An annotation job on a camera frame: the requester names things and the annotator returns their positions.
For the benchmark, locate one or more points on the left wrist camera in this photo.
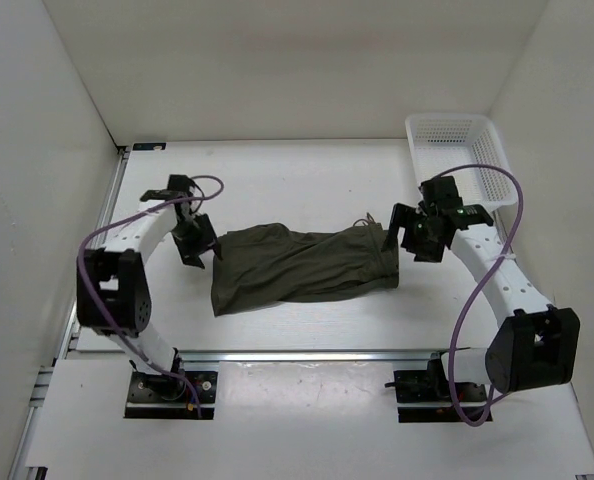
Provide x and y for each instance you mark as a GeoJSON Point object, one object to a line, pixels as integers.
{"type": "Point", "coordinates": [181, 183]}

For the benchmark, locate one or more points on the front aluminium rail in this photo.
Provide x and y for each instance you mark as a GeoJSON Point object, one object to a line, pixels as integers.
{"type": "Point", "coordinates": [293, 356]}

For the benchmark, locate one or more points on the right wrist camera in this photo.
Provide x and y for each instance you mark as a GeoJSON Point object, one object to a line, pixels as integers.
{"type": "Point", "coordinates": [440, 193]}

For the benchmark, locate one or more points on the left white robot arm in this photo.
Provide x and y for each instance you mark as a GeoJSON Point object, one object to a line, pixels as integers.
{"type": "Point", "coordinates": [113, 297]}

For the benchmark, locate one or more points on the right aluminium rail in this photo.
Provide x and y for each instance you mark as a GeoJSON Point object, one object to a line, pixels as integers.
{"type": "Point", "coordinates": [507, 250]}

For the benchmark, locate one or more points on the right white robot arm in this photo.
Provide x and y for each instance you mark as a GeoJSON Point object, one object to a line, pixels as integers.
{"type": "Point", "coordinates": [536, 342]}

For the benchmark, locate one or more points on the olive green shorts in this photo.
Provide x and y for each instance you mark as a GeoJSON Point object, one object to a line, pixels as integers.
{"type": "Point", "coordinates": [269, 264]}

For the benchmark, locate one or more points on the aluminium rail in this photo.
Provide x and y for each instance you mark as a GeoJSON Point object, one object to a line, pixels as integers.
{"type": "Point", "coordinates": [507, 250]}
{"type": "Point", "coordinates": [293, 356]}
{"type": "Point", "coordinates": [69, 334]}

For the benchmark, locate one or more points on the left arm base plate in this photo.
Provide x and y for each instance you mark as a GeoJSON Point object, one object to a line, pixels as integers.
{"type": "Point", "coordinates": [160, 397]}

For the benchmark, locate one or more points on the white perforated plastic basket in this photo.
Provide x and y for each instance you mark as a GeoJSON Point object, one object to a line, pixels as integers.
{"type": "Point", "coordinates": [442, 141]}

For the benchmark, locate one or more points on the left aluminium rail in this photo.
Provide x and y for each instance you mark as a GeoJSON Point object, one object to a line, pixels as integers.
{"type": "Point", "coordinates": [69, 334]}

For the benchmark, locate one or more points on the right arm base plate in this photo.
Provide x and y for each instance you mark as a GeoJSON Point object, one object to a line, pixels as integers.
{"type": "Point", "coordinates": [423, 396]}

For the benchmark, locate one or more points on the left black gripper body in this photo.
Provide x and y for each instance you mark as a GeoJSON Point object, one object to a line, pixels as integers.
{"type": "Point", "coordinates": [197, 232]}

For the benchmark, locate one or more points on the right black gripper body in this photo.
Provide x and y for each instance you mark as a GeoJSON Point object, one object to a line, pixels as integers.
{"type": "Point", "coordinates": [418, 239]}

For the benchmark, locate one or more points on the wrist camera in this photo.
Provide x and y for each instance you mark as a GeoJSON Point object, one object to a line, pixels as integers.
{"type": "Point", "coordinates": [440, 193]}
{"type": "Point", "coordinates": [181, 183]}

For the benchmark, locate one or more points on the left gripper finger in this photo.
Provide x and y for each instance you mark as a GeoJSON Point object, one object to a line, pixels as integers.
{"type": "Point", "coordinates": [217, 249]}
{"type": "Point", "coordinates": [193, 260]}

